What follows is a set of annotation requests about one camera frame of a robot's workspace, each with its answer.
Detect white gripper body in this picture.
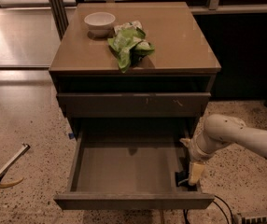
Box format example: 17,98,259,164
187,133,213,161

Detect white metal bar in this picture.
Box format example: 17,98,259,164
0,143,31,183

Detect white ceramic bowl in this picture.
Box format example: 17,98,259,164
84,12,116,37

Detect dark blueberry rxbar wrapper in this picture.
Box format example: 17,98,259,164
175,171,189,187

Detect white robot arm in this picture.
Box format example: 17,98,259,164
180,114,267,186

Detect closed top drawer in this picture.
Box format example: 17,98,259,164
57,92,210,118

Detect green chip bag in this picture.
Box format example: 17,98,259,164
107,21,155,73

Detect brown drawer cabinet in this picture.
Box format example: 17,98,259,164
49,2,220,135

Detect blue tape piece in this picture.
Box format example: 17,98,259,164
68,133,75,139

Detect black floor cables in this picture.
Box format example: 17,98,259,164
183,195,234,224

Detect open middle drawer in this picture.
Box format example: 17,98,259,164
54,119,214,210

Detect yellow handled tool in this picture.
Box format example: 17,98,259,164
0,178,24,189

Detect power strip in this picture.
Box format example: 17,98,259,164
233,213,267,224

